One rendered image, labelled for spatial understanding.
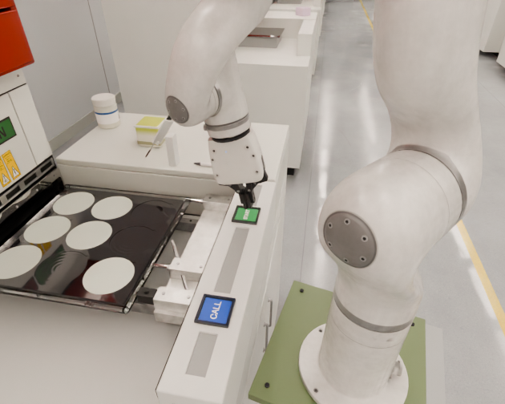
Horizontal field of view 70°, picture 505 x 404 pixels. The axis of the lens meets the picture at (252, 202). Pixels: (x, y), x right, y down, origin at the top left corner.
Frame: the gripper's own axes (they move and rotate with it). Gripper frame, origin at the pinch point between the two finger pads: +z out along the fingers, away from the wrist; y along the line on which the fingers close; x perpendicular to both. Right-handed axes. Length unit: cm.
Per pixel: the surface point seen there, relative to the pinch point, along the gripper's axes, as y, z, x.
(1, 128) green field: -54, -22, 3
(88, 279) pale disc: -30.7, 4.5, -19.0
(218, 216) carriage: -11.8, 10.6, 8.1
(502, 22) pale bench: 250, 107, 582
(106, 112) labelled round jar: -51, -12, 36
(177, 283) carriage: -14.3, 10.0, -15.0
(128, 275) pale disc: -23.4, 6.0, -16.5
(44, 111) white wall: -217, 24, 184
